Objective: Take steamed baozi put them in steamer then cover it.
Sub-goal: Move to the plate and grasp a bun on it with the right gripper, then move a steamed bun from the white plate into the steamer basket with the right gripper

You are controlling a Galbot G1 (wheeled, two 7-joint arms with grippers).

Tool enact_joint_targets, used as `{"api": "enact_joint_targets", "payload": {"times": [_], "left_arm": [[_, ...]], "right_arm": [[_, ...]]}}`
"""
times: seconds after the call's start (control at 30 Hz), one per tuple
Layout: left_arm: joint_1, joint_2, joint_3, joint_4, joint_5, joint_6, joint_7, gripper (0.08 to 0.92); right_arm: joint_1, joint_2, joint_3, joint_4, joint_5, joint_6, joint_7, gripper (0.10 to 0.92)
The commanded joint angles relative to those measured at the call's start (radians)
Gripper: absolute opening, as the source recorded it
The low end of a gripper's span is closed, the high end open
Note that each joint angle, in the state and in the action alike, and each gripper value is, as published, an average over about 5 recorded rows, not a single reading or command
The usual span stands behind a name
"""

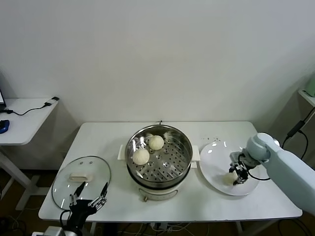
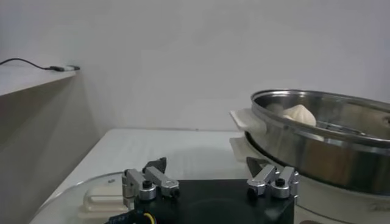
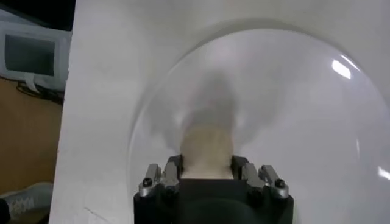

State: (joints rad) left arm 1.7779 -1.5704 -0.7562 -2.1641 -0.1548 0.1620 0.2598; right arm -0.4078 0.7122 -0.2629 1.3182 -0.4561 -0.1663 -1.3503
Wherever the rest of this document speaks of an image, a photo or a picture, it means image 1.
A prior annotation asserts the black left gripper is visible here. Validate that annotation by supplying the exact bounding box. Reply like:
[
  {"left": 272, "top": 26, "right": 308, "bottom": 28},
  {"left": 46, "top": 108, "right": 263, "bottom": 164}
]
[{"left": 66, "top": 181, "right": 109, "bottom": 229}]

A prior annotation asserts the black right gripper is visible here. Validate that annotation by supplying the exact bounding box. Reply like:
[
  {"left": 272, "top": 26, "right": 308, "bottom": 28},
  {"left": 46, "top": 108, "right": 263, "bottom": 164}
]
[{"left": 228, "top": 160, "right": 250, "bottom": 186}]

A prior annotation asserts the white steamed baozi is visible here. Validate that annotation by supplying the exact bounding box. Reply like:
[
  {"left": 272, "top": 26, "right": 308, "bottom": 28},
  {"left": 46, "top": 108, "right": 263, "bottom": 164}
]
[
  {"left": 148, "top": 135, "right": 164, "bottom": 151},
  {"left": 222, "top": 173, "right": 237, "bottom": 185},
  {"left": 132, "top": 148, "right": 150, "bottom": 165}
]

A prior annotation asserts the glass lid with cream handle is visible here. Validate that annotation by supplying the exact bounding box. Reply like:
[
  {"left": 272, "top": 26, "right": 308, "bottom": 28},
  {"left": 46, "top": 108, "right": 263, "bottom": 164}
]
[{"left": 51, "top": 155, "right": 111, "bottom": 211}]

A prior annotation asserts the perforated steel steamer basket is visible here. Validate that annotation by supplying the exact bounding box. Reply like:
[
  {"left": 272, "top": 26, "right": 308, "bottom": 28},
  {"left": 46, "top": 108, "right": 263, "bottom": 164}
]
[{"left": 125, "top": 124, "right": 193, "bottom": 181}]

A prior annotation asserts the white round plate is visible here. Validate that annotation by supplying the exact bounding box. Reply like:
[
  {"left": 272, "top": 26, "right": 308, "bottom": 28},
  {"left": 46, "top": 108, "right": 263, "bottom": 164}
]
[{"left": 198, "top": 141, "right": 260, "bottom": 197}]

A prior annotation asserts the cream electric cooker base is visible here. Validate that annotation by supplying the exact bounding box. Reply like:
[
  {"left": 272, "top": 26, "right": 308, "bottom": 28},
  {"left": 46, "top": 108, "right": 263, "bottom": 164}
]
[{"left": 117, "top": 144, "right": 200, "bottom": 203}]

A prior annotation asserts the white power strip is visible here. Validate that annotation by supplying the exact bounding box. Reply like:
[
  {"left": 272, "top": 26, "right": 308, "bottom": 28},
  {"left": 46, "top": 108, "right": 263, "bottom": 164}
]
[{"left": 150, "top": 222, "right": 173, "bottom": 233}]

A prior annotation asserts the white side table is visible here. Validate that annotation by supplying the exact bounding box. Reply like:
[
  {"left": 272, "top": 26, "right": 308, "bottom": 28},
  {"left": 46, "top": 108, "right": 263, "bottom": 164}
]
[{"left": 0, "top": 98, "right": 60, "bottom": 211}]

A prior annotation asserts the grey USB adapter dongle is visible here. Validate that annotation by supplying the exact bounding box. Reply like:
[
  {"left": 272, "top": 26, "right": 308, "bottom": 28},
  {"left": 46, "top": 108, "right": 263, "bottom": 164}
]
[{"left": 45, "top": 96, "right": 60, "bottom": 107}]

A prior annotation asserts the white shelf board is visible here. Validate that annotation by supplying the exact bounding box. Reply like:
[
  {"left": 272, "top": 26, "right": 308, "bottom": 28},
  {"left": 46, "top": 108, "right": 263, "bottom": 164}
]
[{"left": 296, "top": 88, "right": 315, "bottom": 109}]

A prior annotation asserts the blue computer mouse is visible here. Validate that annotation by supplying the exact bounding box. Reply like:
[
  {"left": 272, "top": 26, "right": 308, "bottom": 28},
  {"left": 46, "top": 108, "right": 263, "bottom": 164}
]
[{"left": 0, "top": 119, "right": 10, "bottom": 134}]

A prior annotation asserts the pale green container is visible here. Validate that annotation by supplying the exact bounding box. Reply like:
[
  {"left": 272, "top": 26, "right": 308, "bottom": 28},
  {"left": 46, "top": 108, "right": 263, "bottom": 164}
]
[{"left": 302, "top": 73, "right": 315, "bottom": 98}]

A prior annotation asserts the dark laptop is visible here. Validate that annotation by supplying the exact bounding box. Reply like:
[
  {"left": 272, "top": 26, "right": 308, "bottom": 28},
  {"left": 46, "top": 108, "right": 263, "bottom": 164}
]
[{"left": 0, "top": 71, "right": 7, "bottom": 108}]

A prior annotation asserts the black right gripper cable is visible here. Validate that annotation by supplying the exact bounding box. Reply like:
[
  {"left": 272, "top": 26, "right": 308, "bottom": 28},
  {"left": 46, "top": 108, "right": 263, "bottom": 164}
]
[{"left": 247, "top": 170, "right": 272, "bottom": 182}]

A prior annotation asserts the black power adapter with cable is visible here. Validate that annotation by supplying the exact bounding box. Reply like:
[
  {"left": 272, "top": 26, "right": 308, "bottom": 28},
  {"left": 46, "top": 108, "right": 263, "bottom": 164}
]
[{"left": 280, "top": 107, "right": 315, "bottom": 153}]

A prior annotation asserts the thin black cable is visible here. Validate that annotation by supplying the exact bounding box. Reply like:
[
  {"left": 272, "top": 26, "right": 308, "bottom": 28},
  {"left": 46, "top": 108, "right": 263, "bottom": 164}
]
[{"left": 0, "top": 102, "right": 49, "bottom": 116}]

